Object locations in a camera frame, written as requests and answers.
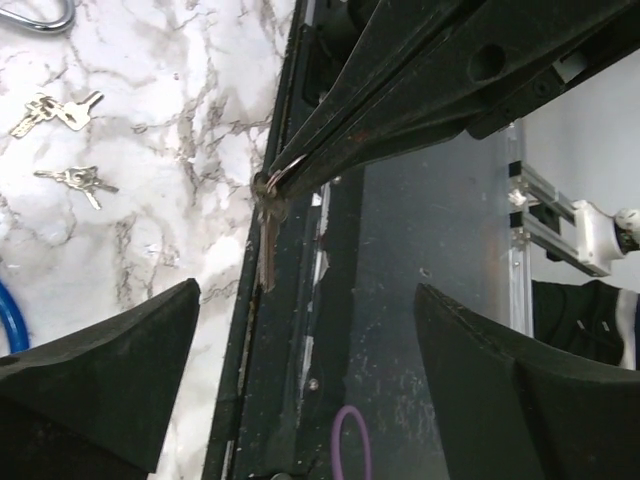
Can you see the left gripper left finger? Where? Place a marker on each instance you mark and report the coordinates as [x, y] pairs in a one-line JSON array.
[[97, 403]]

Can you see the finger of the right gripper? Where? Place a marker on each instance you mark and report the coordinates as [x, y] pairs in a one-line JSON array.
[[405, 82], [526, 38]]

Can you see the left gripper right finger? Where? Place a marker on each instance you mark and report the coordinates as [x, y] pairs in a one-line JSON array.
[[511, 407]]

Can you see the blue cable lock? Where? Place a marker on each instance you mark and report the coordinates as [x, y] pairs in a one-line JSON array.
[[13, 322]]

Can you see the silver key bunch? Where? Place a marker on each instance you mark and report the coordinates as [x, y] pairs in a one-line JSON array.
[[42, 107], [83, 179]]

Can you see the aluminium frame profile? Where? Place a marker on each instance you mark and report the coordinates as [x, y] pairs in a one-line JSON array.
[[574, 232]]

